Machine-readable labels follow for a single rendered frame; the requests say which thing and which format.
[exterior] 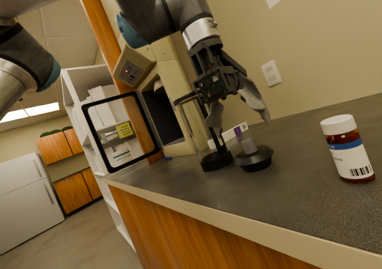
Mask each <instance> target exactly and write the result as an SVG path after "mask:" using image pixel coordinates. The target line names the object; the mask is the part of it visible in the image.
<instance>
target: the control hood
mask: <svg viewBox="0 0 382 269"><path fill-rule="evenodd" d="M126 61H129V62H131V63H132V64H134V65H136V66H137V67H139V68H140V69H142V70H143V72H142V73H141V75H140V76H139V77H138V79H137V80H136V81H135V83H134V84H133V85H131V84H129V83H127V82H125V81H124V80H122V79H121V78H119V75H120V73H121V71H122V69H123V67H124V65H125V63H126ZM155 63H156V59H155V56H154V54H153V51H152V49H151V46H150V45H149V44H148V45H145V46H143V47H140V48H138V49H133V48H131V47H130V46H129V45H128V44H127V43H125V45H124V47H123V50H122V52H121V55H120V57H119V59H118V61H117V64H116V66H115V68H114V71H113V73H112V76H113V77H114V78H116V79H117V80H119V81H121V82H123V83H125V84H126V85H128V86H130V87H132V88H136V87H137V86H138V85H139V83H140V82H141V80H142V79H143V78H144V77H145V75H146V74H147V73H148V72H149V71H150V69H151V68H152V67H153V66H154V64H155Z"/></svg>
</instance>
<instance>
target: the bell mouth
mask: <svg viewBox="0 0 382 269"><path fill-rule="evenodd" d="M164 92H166V91H165V89H164V86H163V83H162V81H161V79H160V77H159V78H158V79H156V80H155V82H154V93H155V94H159V93H164Z"/></svg>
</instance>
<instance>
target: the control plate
mask: <svg viewBox="0 0 382 269"><path fill-rule="evenodd" d="M128 67H130V68H128ZM136 70H137V71H136ZM126 71H127V72H126ZM134 72H136V73H134ZM142 72H143V70H142V69H140V68H139V67H137V66H136V65H134V64H132V63H131V62H129V61H126V63H125V65H124V67H123V69H122V71H121V73H120V75H119V78H121V79H122V80H124V81H125V82H127V83H129V84H131V85H133V84H134V83H135V81H136V80H137V79H138V77H139V76H140V75H141V73H142ZM133 74H134V75H133ZM131 75H132V76H134V77H135V78H132V77H130V76H131ZM130 78H131V79H132V81H131V80H130ZM129 81H130V82H129Z"/></svg>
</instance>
